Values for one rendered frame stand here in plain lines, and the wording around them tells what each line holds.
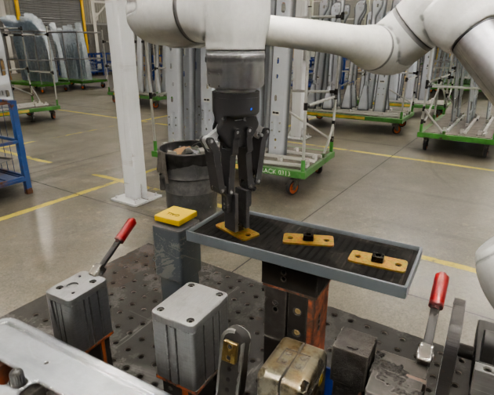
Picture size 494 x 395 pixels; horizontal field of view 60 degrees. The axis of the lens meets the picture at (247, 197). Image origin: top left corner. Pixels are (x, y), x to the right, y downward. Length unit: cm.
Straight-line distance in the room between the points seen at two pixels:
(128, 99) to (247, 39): 345
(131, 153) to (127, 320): 292
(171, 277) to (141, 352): 40
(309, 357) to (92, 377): 33
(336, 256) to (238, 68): 32
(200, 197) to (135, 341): 205
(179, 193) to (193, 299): 256
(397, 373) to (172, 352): 31
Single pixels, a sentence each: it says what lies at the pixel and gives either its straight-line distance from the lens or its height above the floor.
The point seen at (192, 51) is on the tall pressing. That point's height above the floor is 137.
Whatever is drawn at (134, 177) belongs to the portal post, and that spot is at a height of 25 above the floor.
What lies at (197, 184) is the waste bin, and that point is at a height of 48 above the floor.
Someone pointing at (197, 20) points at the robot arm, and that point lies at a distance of 67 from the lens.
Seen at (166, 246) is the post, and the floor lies 110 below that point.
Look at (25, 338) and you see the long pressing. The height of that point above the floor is 100.
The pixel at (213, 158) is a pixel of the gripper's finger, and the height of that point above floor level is 130.
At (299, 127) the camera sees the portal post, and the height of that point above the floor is 19.
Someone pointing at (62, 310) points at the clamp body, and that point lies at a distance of 83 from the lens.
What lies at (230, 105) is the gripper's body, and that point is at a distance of 65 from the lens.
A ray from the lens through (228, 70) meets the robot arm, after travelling 64.
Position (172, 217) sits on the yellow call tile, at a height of 116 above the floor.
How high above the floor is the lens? 147
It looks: 20 degrees down
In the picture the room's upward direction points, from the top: straight up
